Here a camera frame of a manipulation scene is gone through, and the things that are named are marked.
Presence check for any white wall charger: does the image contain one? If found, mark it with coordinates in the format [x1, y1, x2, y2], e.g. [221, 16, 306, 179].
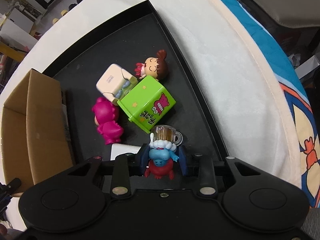
[110, 144, 141, 160]

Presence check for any blue red beer mug figurine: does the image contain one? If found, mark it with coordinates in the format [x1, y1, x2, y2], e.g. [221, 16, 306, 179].
[144, 125, 183, 180]

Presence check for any brown cardboard box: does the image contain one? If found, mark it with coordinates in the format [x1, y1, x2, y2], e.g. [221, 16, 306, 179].
[1, 69, 73, 196]

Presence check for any magenta pig figurine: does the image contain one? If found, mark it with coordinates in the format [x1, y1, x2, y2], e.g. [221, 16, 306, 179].
[92, 97, 124, 145]

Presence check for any green cube toy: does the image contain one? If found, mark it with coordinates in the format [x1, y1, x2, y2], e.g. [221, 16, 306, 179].
[118, 76, 176, 133]

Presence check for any cream white cube toy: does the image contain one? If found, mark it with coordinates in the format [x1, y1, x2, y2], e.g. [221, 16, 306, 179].
[96, 63, 138, 106]

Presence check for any brown haired girl figurine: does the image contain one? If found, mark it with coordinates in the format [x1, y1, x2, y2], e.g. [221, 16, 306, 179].
[135, 49, 169, 81]

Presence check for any blue cartoon bedsheet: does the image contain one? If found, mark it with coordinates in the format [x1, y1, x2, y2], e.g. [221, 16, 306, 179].
[221, 0, 319, 208]

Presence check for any black rectangular tray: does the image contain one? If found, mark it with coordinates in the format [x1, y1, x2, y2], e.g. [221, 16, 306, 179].
[44, 1, 228, 163]

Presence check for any right yellow slipper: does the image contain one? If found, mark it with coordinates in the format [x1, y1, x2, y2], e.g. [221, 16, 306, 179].
[61, 10, 68, 16]

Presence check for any left black slipper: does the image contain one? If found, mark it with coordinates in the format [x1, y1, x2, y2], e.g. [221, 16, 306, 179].
[68, 3, 77, 10]

